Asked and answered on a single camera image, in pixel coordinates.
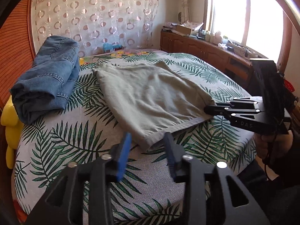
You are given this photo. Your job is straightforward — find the folded blue jeans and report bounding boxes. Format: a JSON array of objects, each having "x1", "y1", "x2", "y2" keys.
[{"x1": 10, "y1": 36, "x2": 80, "y2": 125}]

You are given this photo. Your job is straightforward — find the wooden sideboard cabinet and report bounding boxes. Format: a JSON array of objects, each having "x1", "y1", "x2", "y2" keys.
[{"x1": 160, "y1": 29, "x2": 253, "y2": 90}]

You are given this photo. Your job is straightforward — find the pink bottle on cabinet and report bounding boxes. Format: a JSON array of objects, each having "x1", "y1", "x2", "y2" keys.
[{"x1": 213, "y1": 31, "x2": 223, "y2": 45}]

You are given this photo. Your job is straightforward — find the person's right hand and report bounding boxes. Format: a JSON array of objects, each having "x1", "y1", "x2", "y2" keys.
[{"x1": 254, "y1": 130, "x2": 293, "y2": 160}]

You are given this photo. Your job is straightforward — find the palm leaf bed sheet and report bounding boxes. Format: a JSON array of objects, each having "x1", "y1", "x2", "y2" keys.
[{"x1": 13, "y1": 51, "x2": 256, "y2": 224}]

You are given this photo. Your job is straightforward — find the floral bed cover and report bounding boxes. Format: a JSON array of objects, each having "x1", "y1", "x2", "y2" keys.
[{"x1": 79, "y1": 49, "x2": 162, "y2": 66}]

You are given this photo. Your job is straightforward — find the grey-green pants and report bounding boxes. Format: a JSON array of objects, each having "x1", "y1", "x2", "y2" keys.
[{"x1": 93, "y1": 61, "x2": 215, "y2": 151}]

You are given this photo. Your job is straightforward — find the cardboard box on cabinet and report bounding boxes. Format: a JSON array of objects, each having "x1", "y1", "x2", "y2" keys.
[{"x1": 176, "y1": 21, "x2": 203, "y2": 36}]

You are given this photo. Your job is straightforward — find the window with wooden frame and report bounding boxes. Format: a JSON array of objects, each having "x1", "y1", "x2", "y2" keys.
[{"x1": 203, "y1": 0, "x2": 292, "y2": 72}]

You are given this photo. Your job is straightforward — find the blue toy at bedhead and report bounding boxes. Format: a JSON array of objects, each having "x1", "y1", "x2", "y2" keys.
[{"x1": 103, "y1": 43, "x2": 123, "y2": 53}]

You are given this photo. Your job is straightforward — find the pink circle pattern curtain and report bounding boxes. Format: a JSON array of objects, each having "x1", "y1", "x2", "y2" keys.
[{"x1": 31, "y1": 0, "x2": 159, "y2": 57}]

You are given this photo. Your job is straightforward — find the wooden louvered wardrobe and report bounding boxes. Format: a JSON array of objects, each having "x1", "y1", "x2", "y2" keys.
[{"x1": 0, "y1": 0, "x2": 36, "y2": 108}]

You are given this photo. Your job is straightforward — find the yellow plush toy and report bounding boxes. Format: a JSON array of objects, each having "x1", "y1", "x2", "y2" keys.
[{"x1": 1, "y1": 96, "x2": 24, "y2": 169}]

